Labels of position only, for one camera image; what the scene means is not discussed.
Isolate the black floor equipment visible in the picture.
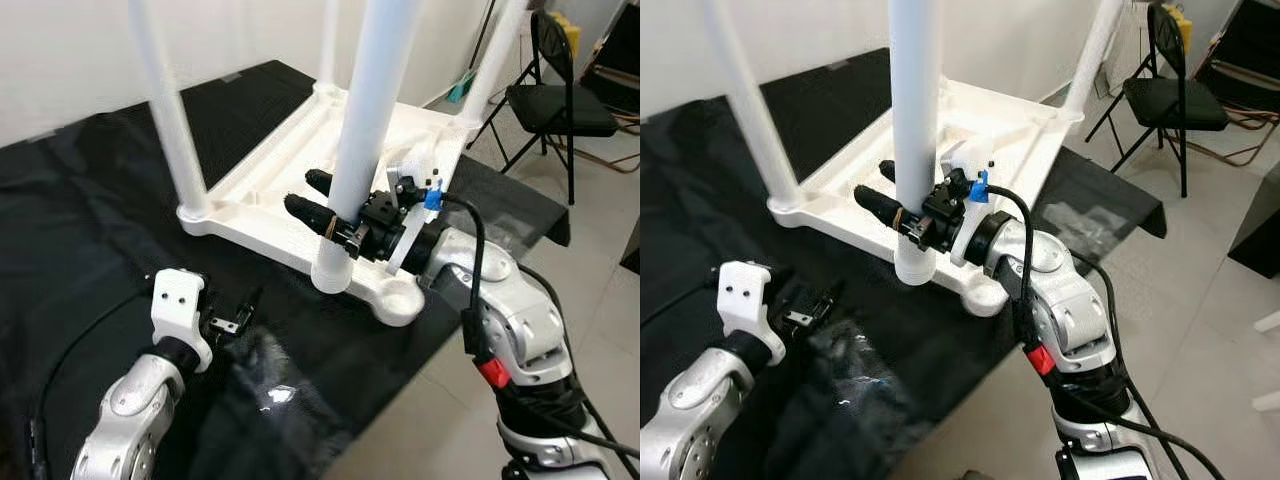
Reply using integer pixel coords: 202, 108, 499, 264
582, 0, 641, 111
1195, 0, 1280, 111

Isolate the white plastic table leg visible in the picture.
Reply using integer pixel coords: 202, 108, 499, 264
1060, 0, 1126, 121
458, 0, 529, 126
127, 0, 211, 223
318, 0, 343, 96
700, 0, 806, 216
312, 0, 423, 294
888, 0, 946, 286

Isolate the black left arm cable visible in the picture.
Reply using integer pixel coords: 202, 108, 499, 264
28, 285, 161, 480
640, 280, 726, 326

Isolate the brown floor cable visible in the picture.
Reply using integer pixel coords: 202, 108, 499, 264
1185, 105, 1280, 171
545, 105, 641, 176

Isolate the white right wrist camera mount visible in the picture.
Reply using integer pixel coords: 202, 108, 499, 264
950, 140, 1001, 266
385, 150, 448, 276

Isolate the teal plastic object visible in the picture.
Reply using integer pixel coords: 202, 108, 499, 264
448, 0, 498, 104

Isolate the yellow container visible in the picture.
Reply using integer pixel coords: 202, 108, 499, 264
1163, 5, 1196, 51
548, 12, 583, 53

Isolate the black tablecloth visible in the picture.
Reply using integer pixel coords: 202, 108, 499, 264
0, 60, 571, 480
640, 48, 1168, 480

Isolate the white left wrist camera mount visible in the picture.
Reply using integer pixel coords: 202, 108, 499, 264
150, 268, 213, 373
718, 260, 786, 366

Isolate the white plastic table top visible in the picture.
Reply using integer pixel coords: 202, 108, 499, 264
178, 82, 471, 328
768, 75, 1081, 319

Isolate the white furniture frame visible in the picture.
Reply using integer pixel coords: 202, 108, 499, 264
1252, 310, 1280, 413

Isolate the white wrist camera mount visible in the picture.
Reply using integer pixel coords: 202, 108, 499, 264
718, 260, 786, 366
150, 268, 213, 373
385, 150, 448, 276
950, 140, 1001, 266

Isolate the black cabinet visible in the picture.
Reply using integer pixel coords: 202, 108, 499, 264
1228, 160, 1280, 279

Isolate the black metal chair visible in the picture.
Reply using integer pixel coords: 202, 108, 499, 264
1085, 3, 1231, 199
468, 8, 621, 206

